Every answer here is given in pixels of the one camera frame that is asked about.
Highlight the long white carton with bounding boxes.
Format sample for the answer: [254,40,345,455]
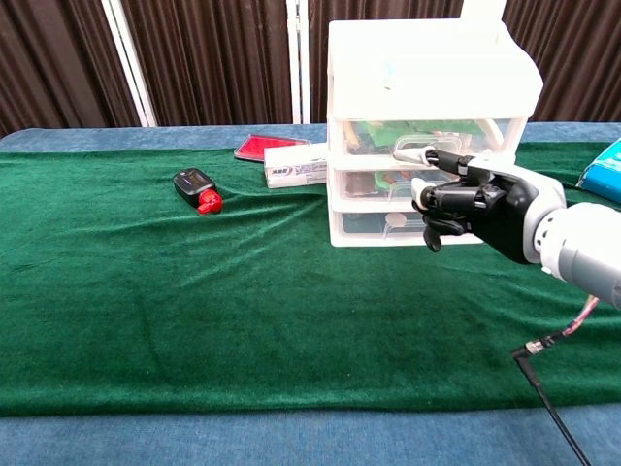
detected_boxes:
[263,142,331,189]

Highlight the green paper packet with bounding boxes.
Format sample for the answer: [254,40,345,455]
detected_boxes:
[411,119,486,135]
[362,120,413,147]

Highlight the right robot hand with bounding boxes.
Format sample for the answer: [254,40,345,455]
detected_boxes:
[392,144,568,266]

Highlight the black curtain folding screen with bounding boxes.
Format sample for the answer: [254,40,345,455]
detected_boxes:
[0,0,621,140]

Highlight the clear drawer with white disc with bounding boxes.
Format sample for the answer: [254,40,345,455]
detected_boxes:
[338,209,481,240]

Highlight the white storage box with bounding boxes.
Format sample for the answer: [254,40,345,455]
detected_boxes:
[325,17,544,249]

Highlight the red stamp pad case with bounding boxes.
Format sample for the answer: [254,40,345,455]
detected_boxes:
[233,133,311,162]

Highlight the blue table cover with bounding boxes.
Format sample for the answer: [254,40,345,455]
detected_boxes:
[0,121,621,466]

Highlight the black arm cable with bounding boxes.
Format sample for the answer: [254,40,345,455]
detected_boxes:
[511,294,603,466]

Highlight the clear plastic drawer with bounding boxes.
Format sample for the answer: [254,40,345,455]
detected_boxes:
[339,167,506,203]

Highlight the blue cookie package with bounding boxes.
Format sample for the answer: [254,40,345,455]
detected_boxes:
[575,137,621,205]

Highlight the clear plastic box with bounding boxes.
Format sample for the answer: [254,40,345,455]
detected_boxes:
[342,118,515,157]

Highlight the green velvet cloth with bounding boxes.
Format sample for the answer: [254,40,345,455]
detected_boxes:
[0,140,621,418]

